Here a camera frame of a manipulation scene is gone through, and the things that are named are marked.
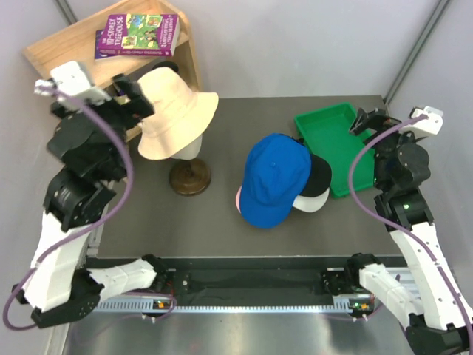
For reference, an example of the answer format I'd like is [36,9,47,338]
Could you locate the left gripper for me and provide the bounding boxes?
[56,73,157,177]

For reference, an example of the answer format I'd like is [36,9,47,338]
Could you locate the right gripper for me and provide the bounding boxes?
[350,106,422,189]

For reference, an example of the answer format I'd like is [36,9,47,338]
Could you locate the cream bucket hat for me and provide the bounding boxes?
[137,67,219,160]

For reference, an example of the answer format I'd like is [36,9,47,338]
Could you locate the black cap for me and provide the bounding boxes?
[286,137,333,200]

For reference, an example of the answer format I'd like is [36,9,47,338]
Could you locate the white cap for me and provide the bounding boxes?
[293,188,330,213]

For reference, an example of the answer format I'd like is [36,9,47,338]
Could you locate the blue cap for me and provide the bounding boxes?
[239,133,311,229]

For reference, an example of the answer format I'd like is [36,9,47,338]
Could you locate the pink baseball cap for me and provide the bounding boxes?
[235,186,242,214]

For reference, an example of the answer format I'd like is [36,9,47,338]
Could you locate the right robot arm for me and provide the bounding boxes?
[344,106,472,354]

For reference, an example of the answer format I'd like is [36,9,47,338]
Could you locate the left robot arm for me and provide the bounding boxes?
[11,74,168,328]

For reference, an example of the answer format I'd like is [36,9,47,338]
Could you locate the green plastic tray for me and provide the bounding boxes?
[294,102,372,198]

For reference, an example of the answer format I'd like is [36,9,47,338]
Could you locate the wooden shelf unit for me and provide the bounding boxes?
[22,0,203,143]

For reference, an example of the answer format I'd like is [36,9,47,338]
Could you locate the purple treehouse book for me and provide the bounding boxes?
[95,13,180,59]

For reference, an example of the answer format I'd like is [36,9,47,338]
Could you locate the cream mannequin head stand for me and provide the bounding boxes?
[169,135,211,197]

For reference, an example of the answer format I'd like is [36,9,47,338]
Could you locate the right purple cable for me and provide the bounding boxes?
[347,114,473,348]

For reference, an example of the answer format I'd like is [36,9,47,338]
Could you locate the purple cable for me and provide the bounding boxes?
[347,114,473,348]
[2,79,178,331]

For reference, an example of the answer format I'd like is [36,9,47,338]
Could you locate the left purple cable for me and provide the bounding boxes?
[2,79,178,331]

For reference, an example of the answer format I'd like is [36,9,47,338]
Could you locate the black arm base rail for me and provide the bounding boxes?
[103,257,398,306]

